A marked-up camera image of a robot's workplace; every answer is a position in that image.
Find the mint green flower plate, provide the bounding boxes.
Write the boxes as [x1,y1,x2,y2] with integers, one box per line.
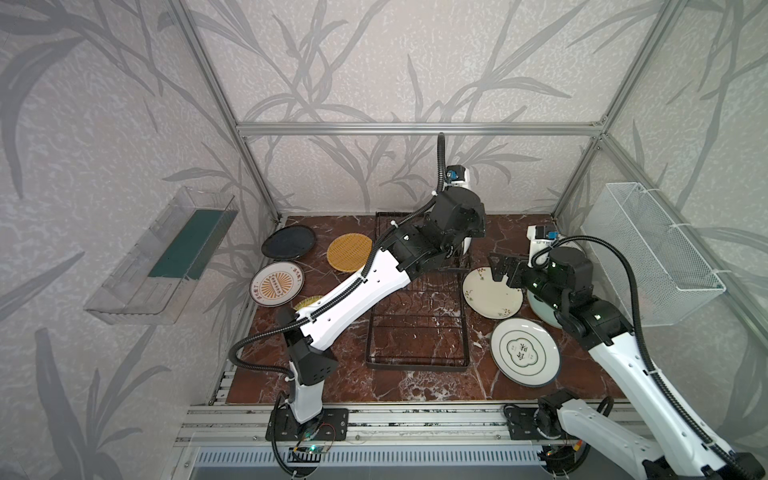
[526,291,562,329]

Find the white plate green text rim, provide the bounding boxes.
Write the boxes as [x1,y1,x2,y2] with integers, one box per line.
[461,237,472,255]

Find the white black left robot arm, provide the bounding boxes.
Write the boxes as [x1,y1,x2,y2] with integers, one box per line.
[228,133,486,425]

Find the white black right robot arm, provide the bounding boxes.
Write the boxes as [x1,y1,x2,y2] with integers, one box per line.
[488,235,766,479]

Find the cream plate with floral sprigs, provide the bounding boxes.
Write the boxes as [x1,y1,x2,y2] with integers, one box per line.
[462,267,524,320]

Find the white plate green clover emblem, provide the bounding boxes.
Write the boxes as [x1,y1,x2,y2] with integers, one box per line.
[490,318,561,388]

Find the orange woven round plate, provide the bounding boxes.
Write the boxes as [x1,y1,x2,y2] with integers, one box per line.
[326,233,373,273]

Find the black round plate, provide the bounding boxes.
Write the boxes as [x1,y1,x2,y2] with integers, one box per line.
[261,224,316,260]

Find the yellow woven round plate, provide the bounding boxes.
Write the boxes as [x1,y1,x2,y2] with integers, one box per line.
[293,295,323,310]

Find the white plate orange sunburst left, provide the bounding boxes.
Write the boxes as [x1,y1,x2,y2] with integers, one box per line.
[249,262,305,307]

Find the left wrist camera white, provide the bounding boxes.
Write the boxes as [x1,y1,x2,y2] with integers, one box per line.
[445,165,472,190]

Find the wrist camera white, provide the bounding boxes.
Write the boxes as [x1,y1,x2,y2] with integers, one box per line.
[526,223,559,259]
[445,165,472,190]

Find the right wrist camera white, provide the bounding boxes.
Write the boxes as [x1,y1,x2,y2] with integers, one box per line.
[526,223,559,259]

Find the black wire dish rack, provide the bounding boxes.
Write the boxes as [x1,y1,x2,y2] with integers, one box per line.
[364,211,473,373]

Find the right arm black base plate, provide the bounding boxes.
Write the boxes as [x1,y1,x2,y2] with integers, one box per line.
[502,404,581,444]

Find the white wire mesh basket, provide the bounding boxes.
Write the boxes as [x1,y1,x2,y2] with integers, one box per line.
[580,182,726,327]

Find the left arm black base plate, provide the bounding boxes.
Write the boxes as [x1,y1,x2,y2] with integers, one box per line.
[265,406,350,442]

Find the clear plastic wall bin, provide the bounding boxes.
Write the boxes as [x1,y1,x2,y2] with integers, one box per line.
[84,187,239,326]

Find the aluminium frame rail base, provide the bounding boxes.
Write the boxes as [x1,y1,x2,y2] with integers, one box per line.
[172,400,682,448]

